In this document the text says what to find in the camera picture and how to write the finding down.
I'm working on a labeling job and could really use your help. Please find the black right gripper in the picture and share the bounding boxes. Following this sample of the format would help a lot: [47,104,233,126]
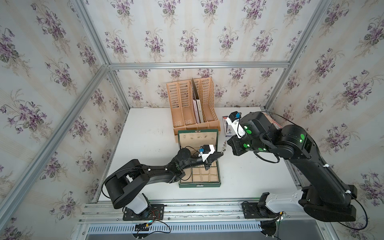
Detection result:
[224,132,272,157]

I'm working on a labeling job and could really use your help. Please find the green jewelry box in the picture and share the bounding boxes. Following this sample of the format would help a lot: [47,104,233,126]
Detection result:
[178,130,221,188]

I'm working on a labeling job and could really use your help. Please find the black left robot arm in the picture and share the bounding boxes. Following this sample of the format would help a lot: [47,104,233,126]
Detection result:
[103,145,224,215]

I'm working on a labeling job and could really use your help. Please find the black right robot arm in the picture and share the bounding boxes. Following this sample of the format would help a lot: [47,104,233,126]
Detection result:
[227,112,358,223]

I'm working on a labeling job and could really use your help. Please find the small pen box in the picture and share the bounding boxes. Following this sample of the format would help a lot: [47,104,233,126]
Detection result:
[223,116,233,137]

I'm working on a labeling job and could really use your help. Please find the pink cartoon spiral notebook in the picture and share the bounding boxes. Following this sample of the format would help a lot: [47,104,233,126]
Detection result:
[264,113,283,130]

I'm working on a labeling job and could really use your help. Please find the books in file organizer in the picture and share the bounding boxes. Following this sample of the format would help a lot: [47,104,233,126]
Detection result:
[192,79,204,123]

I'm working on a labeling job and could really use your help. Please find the peach plastic file organizer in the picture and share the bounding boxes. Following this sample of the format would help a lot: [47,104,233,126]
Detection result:
[166,77,221,136]

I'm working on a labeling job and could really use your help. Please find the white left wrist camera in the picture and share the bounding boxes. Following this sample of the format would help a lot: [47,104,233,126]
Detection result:
[199,145,215,162]

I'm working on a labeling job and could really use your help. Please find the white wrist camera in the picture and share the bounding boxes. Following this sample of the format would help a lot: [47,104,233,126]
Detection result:
[226,111,244,139]
[199,145,215,162]

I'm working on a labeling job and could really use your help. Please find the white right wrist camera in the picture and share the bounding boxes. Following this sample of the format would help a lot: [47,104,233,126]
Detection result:
[226,111,244,139]

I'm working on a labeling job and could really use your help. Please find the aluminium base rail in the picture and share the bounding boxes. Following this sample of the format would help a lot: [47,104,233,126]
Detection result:
[77,197,319,224]

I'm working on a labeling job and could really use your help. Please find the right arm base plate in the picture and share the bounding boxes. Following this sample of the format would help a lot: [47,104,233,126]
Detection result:
[241,201,279,219]

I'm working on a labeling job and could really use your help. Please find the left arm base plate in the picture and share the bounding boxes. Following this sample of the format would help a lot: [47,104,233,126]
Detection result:
[123,204,165,221]

